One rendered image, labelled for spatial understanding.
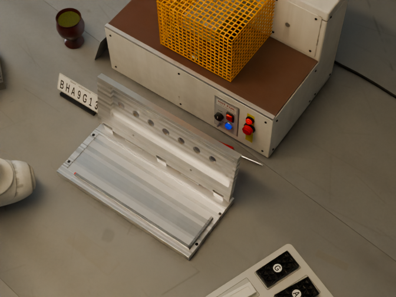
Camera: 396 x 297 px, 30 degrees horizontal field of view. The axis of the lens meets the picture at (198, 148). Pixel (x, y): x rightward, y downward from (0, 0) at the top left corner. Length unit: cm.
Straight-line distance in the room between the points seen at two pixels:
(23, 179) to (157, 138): 36
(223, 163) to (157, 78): 37
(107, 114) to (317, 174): 59
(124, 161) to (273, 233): 45
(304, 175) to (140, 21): 62
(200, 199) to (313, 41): 51
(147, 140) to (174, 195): 16
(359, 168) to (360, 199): 10
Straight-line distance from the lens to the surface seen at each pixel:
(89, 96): 212
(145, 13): 210
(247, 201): 197
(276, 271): 187
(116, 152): 204
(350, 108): 217
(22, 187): 191
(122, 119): 201
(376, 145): 211
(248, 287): 185
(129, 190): 198
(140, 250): 192
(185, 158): 193
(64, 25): 223
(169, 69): 201
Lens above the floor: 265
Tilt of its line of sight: 58 degrees down
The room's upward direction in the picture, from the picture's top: 2 degrees counter-clockwise
